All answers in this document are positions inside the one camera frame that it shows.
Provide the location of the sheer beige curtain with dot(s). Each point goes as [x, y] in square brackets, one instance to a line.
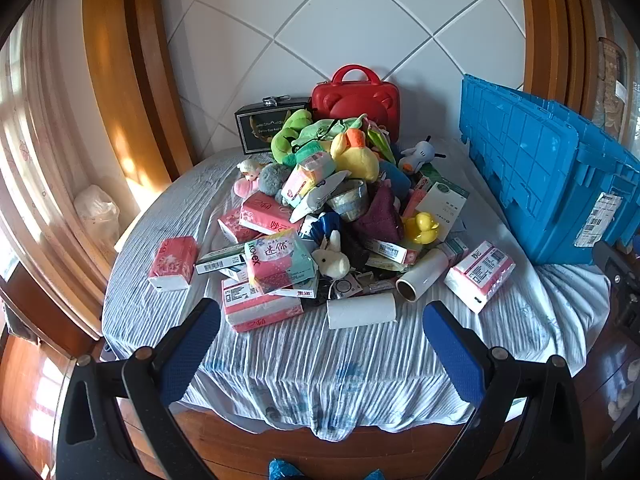
[45, 135]

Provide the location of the pink white plush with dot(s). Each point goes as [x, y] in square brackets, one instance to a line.
[247, 176]

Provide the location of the small box with circle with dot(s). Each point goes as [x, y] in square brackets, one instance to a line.
[345, 287]

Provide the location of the white rabbit plush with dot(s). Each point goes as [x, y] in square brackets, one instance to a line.
[332, 259]

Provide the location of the pink white tissue pack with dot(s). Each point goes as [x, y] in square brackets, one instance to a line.
[480, 275]

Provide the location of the pink teal pad pack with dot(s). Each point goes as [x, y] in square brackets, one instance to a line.
[280, 265]

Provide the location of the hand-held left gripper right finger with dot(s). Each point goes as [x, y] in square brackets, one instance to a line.
[450, 350]

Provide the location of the red hard carry case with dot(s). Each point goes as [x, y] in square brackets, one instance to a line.
[350, 100]

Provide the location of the wooden door frame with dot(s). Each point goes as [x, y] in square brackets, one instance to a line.
[125, 60]
[550, 25]

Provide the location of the white green medicine box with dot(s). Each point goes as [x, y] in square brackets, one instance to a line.
[220, 260]

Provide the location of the white bird plush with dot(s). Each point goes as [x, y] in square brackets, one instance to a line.
[417, 155]

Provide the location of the blue plastic crate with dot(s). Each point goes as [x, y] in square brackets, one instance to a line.
[540, 175]

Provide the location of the teal white small box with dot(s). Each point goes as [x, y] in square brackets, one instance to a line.
[455, 250]

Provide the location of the blue plush toy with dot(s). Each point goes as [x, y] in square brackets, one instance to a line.
[395, 176]

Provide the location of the white crinkled tablecloth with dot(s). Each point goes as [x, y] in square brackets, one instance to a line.
[300, 360]

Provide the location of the white toilet paper roll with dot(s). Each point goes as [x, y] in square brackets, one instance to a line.
[361, 310]

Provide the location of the yellow duck plush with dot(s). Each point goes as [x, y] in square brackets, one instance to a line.
[352, 155]

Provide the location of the pink white pad packet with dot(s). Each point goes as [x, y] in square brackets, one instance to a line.
[296, 184]

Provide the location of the white cardboard tube roll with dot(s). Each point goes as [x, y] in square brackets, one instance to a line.
[422, 275]

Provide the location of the yellow rubber duck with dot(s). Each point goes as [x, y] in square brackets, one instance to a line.
[422, 227]

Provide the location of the thin dark green box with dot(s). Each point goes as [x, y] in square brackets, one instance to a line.
[430, 175]

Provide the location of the grey fluffy plush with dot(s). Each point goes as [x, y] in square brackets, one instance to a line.
[274, 179]

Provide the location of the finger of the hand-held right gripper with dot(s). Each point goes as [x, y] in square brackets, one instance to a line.
[622, 270]

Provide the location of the bright green frog plush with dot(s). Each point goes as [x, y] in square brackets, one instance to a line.
[287, 135]

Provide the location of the white plastic bag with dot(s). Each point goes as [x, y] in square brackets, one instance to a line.
[97, 210]

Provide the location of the white pink medicine box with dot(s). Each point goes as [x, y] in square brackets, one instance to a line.
[390, 251]

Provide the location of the maroon knit hat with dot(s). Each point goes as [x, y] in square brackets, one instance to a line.
[380, 215]

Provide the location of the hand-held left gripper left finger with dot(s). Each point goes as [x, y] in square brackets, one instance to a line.
[192, 350]

